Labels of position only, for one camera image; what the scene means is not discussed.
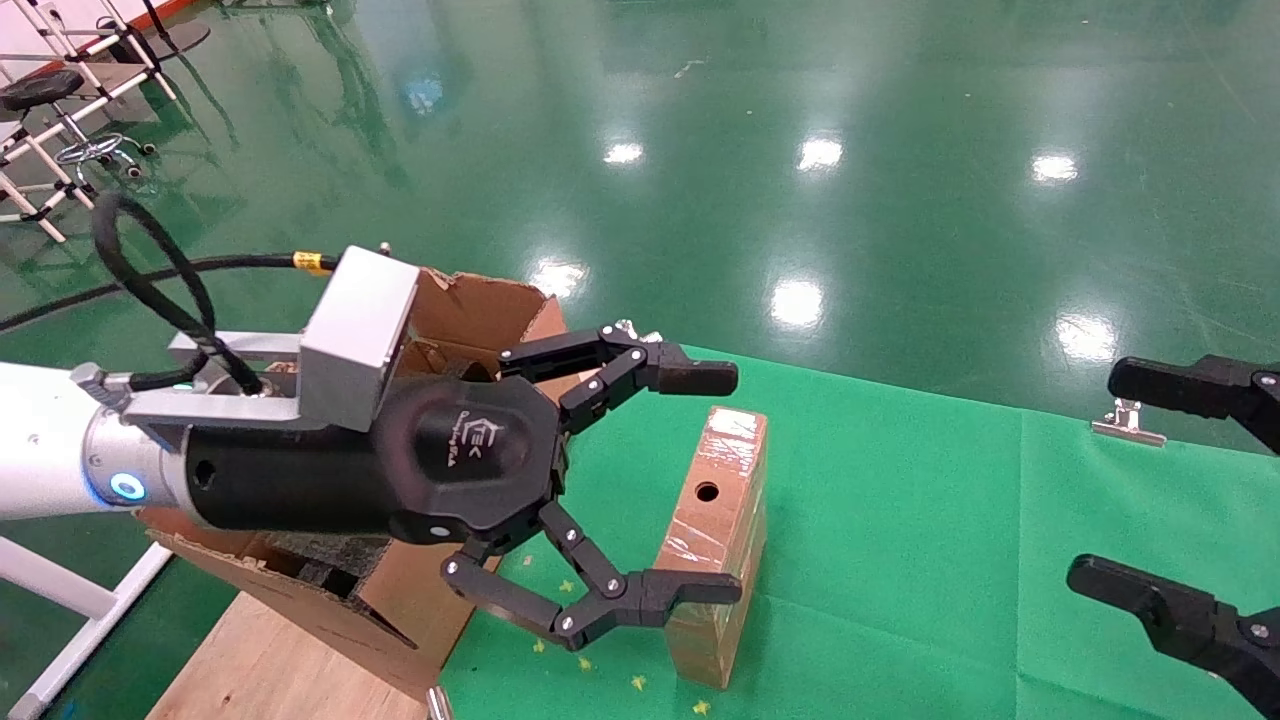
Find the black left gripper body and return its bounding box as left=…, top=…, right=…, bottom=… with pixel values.
left=185, top=375, right=571, bottom=547

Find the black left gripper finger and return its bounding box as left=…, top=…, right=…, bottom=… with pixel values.
left=497, top=322, right=739, bottom=433
left=440, top=500, right=743, bottom=653

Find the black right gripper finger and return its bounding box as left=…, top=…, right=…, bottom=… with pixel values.
left=1066, top=553, right=1280, bottom=716
left=1108, top=354, right=1280, bottom=453

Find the small taped cardboard box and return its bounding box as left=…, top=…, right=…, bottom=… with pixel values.
left=655, top=405, right=769, bottom=691

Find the large open torn carton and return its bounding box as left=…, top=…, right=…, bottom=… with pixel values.
left=135, top=265, right=591, bottom=701

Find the green cloth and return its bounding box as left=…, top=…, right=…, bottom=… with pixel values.
left=440, top=345, right=1280, bottom=720

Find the white pipe rack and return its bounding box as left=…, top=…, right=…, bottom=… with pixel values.
left=0, top=0, right=191, bottom=244

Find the black round stool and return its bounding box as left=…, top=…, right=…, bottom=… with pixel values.
left=0, top=68, right=156, bottom=181

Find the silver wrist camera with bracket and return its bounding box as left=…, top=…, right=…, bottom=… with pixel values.
left=125, top=245, right=421, bottom=451

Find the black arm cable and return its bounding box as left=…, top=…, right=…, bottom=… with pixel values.
left=0, top=190, right=346, bottom=396

